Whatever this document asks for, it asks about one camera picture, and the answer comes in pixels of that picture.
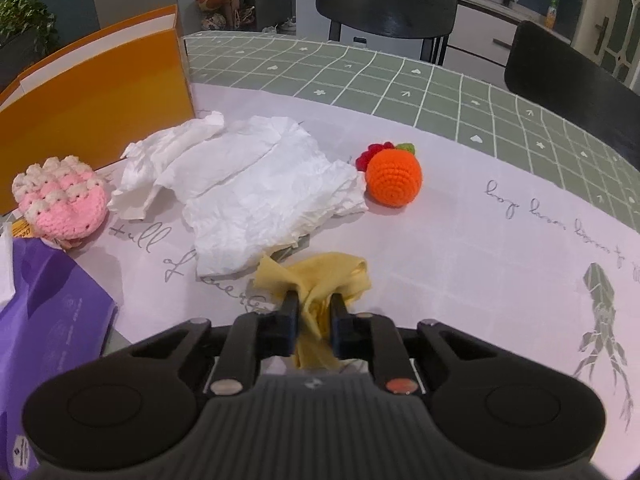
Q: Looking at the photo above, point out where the yellow cloth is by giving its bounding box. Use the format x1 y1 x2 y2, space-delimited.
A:
255 252 375 372

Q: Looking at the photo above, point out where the potted plant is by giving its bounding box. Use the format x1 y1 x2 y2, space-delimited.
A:
0 0 59 92

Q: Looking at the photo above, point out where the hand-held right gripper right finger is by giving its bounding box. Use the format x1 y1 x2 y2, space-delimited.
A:
330 293 531 397

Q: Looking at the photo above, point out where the white paper towel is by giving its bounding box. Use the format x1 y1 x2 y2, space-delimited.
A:
107 111 369 276

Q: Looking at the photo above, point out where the white counter cabinet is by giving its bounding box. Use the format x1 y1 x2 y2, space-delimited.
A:
445 0 572 69

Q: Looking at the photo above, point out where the orange crochet ball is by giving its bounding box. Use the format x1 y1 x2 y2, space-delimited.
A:
354 142 424 207

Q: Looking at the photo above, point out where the orange cardboard box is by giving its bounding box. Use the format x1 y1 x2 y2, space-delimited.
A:
0 5 196 217

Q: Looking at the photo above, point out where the white printed table runner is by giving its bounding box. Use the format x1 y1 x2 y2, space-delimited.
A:
65 82 640 463

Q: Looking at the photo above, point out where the pink white crochet pouch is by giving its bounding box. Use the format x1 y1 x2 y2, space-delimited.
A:
12 156 110 241

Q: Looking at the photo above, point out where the black chair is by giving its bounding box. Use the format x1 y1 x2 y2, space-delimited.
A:
316 0 460 64
504 20 640 150

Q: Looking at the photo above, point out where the white glazed door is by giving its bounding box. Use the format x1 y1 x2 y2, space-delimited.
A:
570 0 640 82

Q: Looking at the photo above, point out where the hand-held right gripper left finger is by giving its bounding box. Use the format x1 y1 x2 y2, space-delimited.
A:
105 292 301 397

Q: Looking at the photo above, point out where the purple tissue pack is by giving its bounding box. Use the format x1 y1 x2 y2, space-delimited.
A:
0 232 119 467

